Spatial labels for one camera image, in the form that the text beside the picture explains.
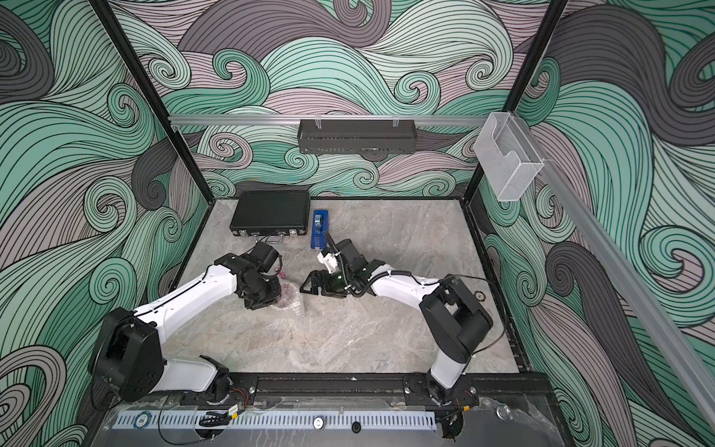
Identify black wall tray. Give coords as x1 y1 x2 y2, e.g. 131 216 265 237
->
297 118 418 155

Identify aluminium back rail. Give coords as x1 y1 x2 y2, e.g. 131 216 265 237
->
169 114 488 128

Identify black carrying case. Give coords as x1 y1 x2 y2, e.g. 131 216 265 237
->
229 191 310 237

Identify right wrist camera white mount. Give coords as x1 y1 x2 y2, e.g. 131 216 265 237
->
318 248 341 274

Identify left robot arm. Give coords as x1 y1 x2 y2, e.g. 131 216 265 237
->
89 243 282 405

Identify white slotted cable duct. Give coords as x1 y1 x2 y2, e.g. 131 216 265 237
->
112 410 437 431

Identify blue tape dispenser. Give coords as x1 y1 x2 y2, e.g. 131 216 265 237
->
310 210 329 250

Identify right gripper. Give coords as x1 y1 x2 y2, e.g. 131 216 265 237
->
301 270 356 297

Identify white mug red inside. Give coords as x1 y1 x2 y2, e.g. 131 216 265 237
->
276 282 301 309

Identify clear bubble wrap sheet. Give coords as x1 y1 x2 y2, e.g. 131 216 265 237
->
271 281 305 317

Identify clear plastic wall bin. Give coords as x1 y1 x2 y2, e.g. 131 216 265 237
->
473 112 544 202

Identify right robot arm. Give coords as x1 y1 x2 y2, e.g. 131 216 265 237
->
300 238 493 404

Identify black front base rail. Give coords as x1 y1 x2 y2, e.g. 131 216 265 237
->
105 371 554 406

